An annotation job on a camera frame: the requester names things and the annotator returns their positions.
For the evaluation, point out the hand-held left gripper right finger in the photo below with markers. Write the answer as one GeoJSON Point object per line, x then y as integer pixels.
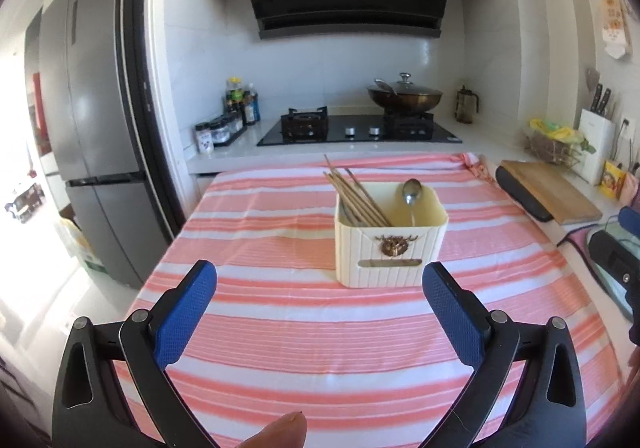
{"type": "Point", "coordinates": [452, 318]}

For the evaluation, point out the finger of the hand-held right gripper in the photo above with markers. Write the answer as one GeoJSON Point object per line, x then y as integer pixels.
{"type": "Point", "coordinates": [631, 219]}
{"type": "Point", "coordinates": [612, 253]}

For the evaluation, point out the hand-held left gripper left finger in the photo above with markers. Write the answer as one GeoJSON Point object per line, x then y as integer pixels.
{"type": "Point", "coordinates": [185, 313]}

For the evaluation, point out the white ribbed utensil box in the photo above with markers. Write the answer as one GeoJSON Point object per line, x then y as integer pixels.
{"type": "Point", "coordinates": [360, 248]}

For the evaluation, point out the metal spoon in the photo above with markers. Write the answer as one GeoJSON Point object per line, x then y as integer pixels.
{"type": "Point", "coordinates": [412, 190]}

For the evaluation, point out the person's right forearm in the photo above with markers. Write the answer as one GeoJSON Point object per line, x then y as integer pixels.
{"type": "Point", "coordinates": [634, 363]}

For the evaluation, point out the person's left hand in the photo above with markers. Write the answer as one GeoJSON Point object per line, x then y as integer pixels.
{"type": "Point", "coordinates": [280, 433]}

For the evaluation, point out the green tray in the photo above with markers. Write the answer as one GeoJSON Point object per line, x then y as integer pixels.
{"type": "Point", "coordinates": [607, 283]}

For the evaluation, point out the yellow packet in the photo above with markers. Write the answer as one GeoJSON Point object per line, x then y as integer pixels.
{"type": "Point", "coordinates": [612, 178]}

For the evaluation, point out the white knife block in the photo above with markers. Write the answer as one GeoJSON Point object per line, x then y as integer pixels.
{"type": "Point", "coordinates": [597, 148]}

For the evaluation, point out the wooden cutting board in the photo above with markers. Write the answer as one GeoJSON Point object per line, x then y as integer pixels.
{"type": "Point", "coordinates": [555, 193]}

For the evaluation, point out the pink striped tablecloth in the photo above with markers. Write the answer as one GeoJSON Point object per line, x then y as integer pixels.
{"type": "Point", "coordinates": [280, 328]}

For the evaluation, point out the black mat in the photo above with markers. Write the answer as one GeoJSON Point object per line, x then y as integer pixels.
{"type": "Point", "coordinates": [520, 195]}

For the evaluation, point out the yellow plastic bag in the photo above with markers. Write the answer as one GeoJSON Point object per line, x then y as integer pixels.
{"type": "Point", "coordinates": [552, 130]}

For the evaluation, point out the cardboard box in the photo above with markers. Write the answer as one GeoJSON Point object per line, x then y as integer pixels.
{"type": "Point", "coordinates": [85, 248]}

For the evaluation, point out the white label spice jar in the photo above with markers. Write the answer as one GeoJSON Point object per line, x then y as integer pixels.
{"type": "Point", "coordinates": [204, 140]}

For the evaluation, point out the dark wooden coffee table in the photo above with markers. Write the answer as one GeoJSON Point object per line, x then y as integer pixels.
{"type": "Point", "coordinates": [25, 203]}

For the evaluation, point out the dark glass pitcher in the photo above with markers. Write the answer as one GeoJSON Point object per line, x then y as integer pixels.
{"type": "Point", "coordinates": [466, 108]}

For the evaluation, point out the black gas stove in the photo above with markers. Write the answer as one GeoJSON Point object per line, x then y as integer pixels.
{"type": "Point", "coordinates": [360, 132]}

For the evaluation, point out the dark wok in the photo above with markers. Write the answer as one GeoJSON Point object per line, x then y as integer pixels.
{"type": "Point", "coordinates": [405, 103]}

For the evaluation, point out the grey refrigerator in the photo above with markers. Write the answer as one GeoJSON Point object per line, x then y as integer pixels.
{"type": "Point", "coordinates": [100, 103]}

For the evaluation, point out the glass wok lid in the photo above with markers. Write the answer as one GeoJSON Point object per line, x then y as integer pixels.
{"type": "Point", "coordinates": [405, 87]}

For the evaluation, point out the red cloth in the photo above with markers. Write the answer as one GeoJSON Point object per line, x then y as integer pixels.
{"type": "Point", "coordinates": [41, 113]}

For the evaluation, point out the wall hanging calendar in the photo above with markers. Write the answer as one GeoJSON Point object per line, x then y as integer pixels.
{"type": "Point", "coordinates": [614, 23]}

